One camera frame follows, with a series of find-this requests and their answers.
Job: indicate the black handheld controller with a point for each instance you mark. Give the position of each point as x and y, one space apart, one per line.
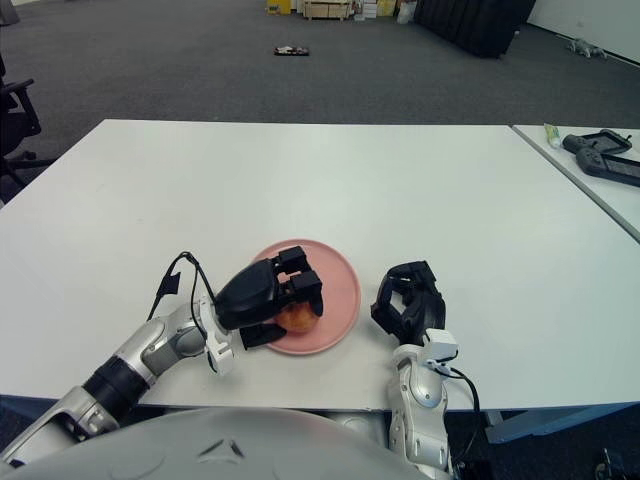
575 143
592 161

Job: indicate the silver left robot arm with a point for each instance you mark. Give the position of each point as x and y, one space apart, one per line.
150 350

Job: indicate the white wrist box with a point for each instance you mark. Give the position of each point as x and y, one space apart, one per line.
441 345
222 355

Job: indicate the pale yellow box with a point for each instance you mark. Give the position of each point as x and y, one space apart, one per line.
388 7

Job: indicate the small black floor object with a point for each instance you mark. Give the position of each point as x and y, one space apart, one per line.
292 51

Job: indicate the wooden crate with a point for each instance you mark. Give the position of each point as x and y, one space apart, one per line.
327 9

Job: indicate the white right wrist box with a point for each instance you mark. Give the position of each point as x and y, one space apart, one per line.
441 345

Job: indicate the pink round plate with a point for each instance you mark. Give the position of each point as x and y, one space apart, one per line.
337 300

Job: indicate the black office chair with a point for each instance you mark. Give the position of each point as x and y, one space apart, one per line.
15 125

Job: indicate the grey quadruped robot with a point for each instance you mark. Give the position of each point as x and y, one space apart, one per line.
587 49

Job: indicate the red yellow apple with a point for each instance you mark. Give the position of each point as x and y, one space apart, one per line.
300 320

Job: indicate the black fabric partition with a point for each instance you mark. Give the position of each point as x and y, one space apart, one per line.
475 25

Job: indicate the green white tube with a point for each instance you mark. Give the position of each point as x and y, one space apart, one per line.
552 136

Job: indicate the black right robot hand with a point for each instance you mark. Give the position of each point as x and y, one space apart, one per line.
426 306

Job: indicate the grey robot torso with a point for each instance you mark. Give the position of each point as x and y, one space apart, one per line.
200 450

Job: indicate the white plastic bag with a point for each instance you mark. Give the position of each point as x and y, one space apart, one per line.
405 13

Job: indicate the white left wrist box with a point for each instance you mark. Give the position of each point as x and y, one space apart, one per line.
222 355

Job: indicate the stack of white boxes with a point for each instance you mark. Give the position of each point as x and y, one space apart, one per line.
366 9

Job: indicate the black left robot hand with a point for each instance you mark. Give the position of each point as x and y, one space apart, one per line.
250 295

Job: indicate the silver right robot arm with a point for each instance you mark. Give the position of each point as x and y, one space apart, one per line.
420 397

